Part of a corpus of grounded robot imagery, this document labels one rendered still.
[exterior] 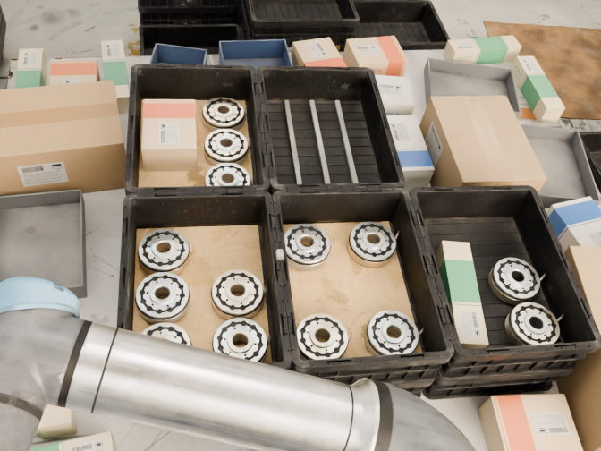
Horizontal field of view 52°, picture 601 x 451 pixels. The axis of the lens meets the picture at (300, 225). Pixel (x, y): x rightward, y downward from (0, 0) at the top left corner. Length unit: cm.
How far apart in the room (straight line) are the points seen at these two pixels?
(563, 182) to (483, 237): 47
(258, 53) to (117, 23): 145
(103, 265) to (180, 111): 40
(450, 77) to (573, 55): 172
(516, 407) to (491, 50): 120
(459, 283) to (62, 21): 251
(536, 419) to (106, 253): 99
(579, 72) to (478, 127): 198
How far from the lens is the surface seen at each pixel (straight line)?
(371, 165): 153
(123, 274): 120
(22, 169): 154
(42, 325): 56
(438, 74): 206
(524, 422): 136
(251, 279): 126
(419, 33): 279
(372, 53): 195
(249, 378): 56
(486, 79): 211
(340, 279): 131
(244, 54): 195
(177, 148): 141
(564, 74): 356
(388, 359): 114
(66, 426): 128
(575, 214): 170
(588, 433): 142
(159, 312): 122
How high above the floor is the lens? 193
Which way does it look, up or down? 53 degrees down
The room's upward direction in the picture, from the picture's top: 11 degrees clockwise
